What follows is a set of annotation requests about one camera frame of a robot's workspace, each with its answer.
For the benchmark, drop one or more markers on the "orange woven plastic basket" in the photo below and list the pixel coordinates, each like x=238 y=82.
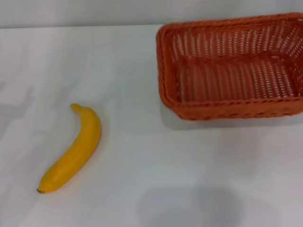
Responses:
x=227 y=104

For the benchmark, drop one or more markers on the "yellow banana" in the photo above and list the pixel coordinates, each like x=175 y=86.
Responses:
x=80 y=146

